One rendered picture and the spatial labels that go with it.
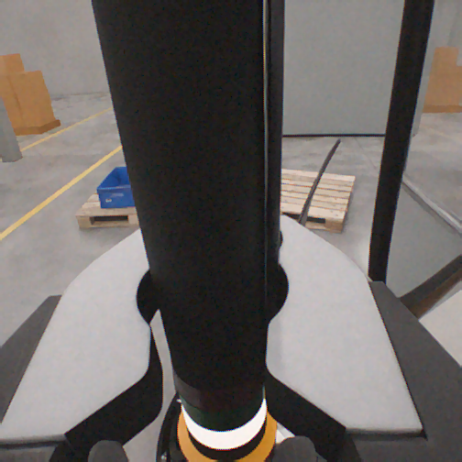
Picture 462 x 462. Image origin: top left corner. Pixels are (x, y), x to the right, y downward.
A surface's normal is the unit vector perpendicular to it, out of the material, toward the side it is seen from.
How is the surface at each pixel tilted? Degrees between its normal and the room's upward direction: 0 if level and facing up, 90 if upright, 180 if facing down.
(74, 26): 90
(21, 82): 90
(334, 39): 90
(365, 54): 90
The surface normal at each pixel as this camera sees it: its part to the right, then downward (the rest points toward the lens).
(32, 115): -0.11, 0.52
